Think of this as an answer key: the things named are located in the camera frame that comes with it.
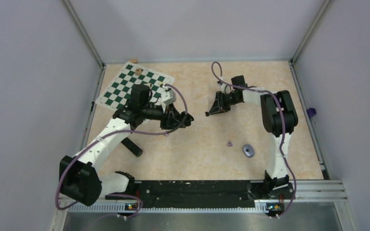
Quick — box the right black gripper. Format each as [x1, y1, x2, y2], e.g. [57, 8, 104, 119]
[209, 91, 240, 116]

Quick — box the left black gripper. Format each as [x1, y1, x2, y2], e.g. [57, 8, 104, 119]
[142, 103, 186, 130]

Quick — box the black earbud charging case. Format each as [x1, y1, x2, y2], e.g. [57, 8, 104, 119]
[184, 114, 194, 127]

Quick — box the grey purple charging case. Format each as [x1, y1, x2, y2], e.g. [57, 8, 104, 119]
[242, 144, 255, 158]

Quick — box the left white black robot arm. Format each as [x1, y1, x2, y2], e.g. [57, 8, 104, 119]
[55, 84, 194, 210]

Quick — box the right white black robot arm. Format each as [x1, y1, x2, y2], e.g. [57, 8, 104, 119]
[205, 75, 298, 198]

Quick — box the black cuboid bar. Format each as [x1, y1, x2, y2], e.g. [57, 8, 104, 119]
[121, 138, 143, 157]

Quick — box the wooden chess piece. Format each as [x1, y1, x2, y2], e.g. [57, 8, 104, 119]
[135, 68, 142, 76]

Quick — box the green white chessboard mat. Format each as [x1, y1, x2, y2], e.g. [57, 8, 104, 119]
[95, 62, 175, 111]

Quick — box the purple object at edge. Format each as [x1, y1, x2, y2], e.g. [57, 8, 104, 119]
[306, 108, 317, 118]

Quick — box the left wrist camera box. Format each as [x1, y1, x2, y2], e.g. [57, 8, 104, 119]
[161, 87, 176, 105]

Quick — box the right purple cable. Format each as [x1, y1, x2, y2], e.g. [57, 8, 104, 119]
[211, 62, 297, 218]

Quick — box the purple cable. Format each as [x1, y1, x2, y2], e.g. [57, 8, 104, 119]
[211, 62, 297, 218]
[55, 83, 189, 220]

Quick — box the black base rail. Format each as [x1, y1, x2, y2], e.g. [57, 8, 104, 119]
[105, 180, 296, 210]

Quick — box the white perforated cable duct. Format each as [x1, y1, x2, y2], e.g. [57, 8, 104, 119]
[68, 202, 269, 213]

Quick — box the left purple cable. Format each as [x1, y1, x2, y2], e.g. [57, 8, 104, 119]
[55, 83, 189, 220]

